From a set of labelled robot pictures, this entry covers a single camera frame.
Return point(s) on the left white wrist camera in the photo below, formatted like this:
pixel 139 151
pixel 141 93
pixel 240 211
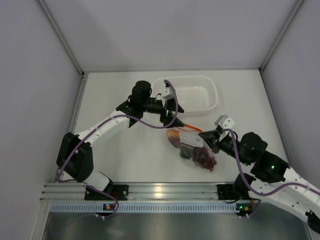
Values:
pixel 168 93

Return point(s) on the grey slotted cable duct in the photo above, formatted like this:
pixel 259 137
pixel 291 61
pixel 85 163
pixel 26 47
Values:
pixel 133 207

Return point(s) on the fake purple grapes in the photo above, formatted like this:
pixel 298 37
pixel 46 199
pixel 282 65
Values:
pixel 202 158

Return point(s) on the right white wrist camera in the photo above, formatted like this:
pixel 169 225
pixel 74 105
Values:
pixel 224 122

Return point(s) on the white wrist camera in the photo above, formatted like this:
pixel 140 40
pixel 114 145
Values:
pixel 168 93
pixel 224 122

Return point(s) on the clear zip top bag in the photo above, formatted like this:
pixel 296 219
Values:
pixel 189 138

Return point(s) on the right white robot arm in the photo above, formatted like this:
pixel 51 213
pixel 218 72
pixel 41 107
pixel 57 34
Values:
pixel 266 177

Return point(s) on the fake orange food piece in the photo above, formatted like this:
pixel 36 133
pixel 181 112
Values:
pixel 173 137

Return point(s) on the fake black food piece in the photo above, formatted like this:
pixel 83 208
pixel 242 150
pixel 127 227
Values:
pixel 186 153

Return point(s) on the aluminium mounting rail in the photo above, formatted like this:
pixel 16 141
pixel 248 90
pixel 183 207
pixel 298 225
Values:
pixel 138 191

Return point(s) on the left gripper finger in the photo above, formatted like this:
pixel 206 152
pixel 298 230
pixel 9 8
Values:
pixel 169 121
pixel 173 105

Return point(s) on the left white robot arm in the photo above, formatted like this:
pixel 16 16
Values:
pixel 75 156

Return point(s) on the white perforated plastic basket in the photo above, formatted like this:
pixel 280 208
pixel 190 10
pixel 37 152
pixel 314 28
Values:
pixel 196 94

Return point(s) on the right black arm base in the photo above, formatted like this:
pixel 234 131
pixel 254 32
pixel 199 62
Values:
pixel 227 193

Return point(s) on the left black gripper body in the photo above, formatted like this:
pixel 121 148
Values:
pixel 153 106

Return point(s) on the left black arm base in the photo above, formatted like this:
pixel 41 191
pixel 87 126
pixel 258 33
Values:
pixel 118 191

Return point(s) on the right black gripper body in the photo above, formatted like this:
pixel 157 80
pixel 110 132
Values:
pixel 227 145

